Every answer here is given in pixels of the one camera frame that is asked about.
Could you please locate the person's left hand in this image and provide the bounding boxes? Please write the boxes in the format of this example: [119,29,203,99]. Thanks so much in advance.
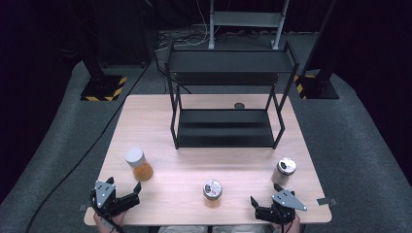
[92,209,128,233]

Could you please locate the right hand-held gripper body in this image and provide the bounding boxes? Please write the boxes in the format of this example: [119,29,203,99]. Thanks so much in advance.
[254,188,308,225]

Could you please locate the right hand-held gripper cable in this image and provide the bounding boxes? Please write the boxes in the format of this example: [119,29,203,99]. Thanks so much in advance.
[281,213,296,233]

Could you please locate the black stand with striped base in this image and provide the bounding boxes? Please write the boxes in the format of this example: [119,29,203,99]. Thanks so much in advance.
[292,0,340,101]
[79,48,128,102]

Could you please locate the black metal two-tier rack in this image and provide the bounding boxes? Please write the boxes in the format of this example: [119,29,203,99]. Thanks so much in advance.
[163,41,300,150]

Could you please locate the hand-held gripper cable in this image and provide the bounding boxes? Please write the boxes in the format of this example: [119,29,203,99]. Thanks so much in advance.
[89,193,126,233]
[281,213,296,233]

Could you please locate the long black floor cable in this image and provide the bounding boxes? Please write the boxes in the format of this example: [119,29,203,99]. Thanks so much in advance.
[24,60,154,233]

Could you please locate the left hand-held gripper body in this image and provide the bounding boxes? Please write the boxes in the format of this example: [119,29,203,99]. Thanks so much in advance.
[89,181,141,217]

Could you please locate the person's right hand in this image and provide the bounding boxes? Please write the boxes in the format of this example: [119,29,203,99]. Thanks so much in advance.
[272,214,301,233]

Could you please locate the white-lidded jar of orange powder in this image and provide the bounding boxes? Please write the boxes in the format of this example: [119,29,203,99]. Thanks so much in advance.
[124,147,155,183]

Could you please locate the left hand-held gripper cable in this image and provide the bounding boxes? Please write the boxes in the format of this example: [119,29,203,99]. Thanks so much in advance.
[89,193,126,233]

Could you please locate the black cable behind rack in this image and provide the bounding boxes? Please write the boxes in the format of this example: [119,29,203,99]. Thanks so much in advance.
[154,51,192,95]

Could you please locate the grey metal stand frame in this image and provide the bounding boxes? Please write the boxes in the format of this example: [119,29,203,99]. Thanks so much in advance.
[208,0,291,50]

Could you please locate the person's light trousers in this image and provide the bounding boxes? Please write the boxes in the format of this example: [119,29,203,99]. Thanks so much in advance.
[157,224,270,233]

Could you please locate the bundle of floor cables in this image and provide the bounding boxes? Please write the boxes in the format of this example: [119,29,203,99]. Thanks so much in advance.
[156,26,212,50]

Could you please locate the silver-lidded jar of orange powder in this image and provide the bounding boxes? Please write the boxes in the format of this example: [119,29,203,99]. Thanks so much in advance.
[202,178,224,208]

